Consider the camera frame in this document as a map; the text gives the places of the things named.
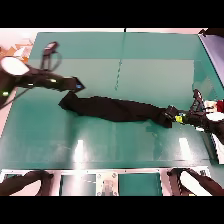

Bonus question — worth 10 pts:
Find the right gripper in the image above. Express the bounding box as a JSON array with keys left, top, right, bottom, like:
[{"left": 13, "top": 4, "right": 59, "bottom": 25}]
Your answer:
[{"left": 162, "top": 105, "right": 183, "bottom": 129}]

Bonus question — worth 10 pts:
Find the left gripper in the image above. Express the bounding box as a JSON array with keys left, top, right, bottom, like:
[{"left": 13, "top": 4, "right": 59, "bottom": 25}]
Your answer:
[{"left": 62, "top": 76, "right": 86, "bottom": 93}]

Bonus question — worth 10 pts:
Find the black garment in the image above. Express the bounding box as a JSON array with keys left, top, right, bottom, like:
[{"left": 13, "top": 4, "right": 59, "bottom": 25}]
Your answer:
[{"left": 58, "top": 91, "right": 174, "bottom": 130}]

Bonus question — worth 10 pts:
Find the white garment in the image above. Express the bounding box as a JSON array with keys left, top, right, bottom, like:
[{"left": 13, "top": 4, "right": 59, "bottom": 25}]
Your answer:
[{"left": 203, "top": 99, "right": 224, "bottom": 164}]

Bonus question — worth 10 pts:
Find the red garment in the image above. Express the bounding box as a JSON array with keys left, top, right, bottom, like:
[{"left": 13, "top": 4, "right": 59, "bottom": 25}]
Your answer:
[{"left": 216, "top": 100, "right": 224, "bottom": 113}]

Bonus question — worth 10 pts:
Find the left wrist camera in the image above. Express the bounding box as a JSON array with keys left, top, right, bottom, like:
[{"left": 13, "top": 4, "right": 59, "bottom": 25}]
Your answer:
[{"left": 40, "top": 41, "right": 63, "bottom": 72}]

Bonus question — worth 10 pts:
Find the black cable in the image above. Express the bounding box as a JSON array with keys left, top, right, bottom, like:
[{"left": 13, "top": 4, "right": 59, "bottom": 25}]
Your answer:
[{"left": 0, "top": 87, "right": 33, "bottom": 110}]

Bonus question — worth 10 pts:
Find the silver frame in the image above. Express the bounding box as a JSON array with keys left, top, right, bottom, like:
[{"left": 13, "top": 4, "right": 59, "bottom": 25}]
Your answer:
[{"left": 0, "top": 166, "right": 224, "bottom": 197}]

